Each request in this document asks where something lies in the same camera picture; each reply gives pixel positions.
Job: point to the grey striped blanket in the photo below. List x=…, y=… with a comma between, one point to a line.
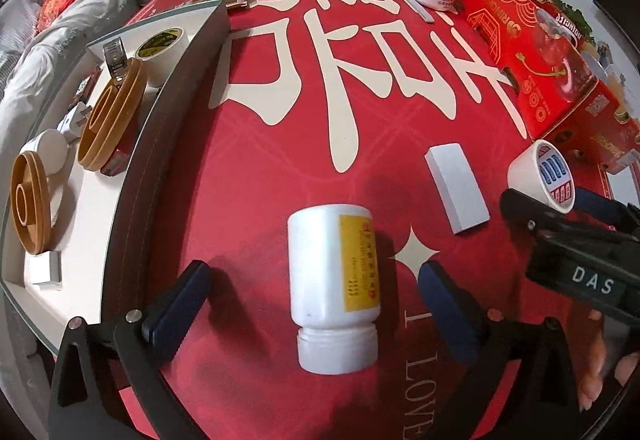
x=15, y=19

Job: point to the small white box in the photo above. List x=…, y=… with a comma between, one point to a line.
x=46, y=270

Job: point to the white bottle blue label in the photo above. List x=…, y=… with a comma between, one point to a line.
x=47, y=152

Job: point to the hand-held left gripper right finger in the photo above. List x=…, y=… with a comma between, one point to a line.
x=450, y=315

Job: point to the white power adapter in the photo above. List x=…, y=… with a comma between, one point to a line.
x=72, y=122

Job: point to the long white box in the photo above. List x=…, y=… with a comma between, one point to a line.
x=457, y=190

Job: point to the grey tray box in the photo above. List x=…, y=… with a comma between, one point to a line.
x=145, y=200

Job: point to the clear plastic bags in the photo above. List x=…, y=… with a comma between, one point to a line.
x=565, y=19

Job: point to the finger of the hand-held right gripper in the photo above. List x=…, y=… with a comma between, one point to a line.
x=525, y=210
x=605, y=212

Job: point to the white tape roll blue print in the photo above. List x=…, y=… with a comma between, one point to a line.
x=525, y=169

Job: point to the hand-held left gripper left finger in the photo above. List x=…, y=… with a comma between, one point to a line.
x=180, y=310

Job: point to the red cardboard box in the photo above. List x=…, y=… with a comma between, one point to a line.
x=525, y=44

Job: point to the small red box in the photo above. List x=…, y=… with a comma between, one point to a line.
x=116, y=163

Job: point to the white bottle yellow label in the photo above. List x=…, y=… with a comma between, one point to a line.
x=320, y=270

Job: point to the person's right hand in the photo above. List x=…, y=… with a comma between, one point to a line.
x=595, y=370

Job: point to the red printed table mat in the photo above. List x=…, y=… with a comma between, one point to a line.
x=300, y=119

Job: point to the clear tape roll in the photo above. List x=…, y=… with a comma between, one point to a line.
x=116, y=54

